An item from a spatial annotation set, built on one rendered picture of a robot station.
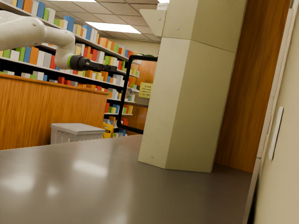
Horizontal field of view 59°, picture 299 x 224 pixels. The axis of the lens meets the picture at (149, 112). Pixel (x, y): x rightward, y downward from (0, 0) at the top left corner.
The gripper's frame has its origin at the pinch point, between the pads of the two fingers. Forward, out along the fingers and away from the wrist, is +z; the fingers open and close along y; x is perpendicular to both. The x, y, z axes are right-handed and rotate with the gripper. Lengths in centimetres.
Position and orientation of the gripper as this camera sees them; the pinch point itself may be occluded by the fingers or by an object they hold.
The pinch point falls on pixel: (111, 68)
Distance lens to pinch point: 154.6
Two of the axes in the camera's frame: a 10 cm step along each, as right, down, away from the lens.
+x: -1.9, 9.8, 0.4
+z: 9.0, 2.0, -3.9
